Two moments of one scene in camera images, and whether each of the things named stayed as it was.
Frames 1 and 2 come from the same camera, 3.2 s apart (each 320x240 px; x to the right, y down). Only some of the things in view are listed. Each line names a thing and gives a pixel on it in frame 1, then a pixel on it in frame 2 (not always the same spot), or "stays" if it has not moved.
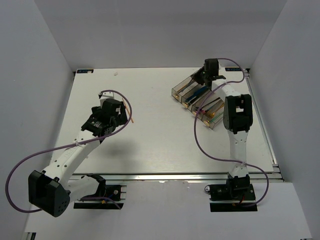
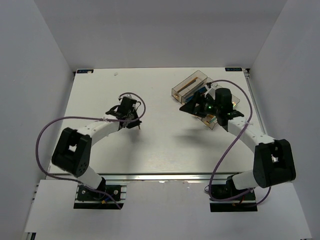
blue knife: x=202 y=89 stays
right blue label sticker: x=232 y=69 stays
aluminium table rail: x=179 y=177 stays
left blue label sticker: x=85 y=71 stays
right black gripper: x=196 y=76 → x=190 y=107
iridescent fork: x=207 y=122 → x=213 y=119
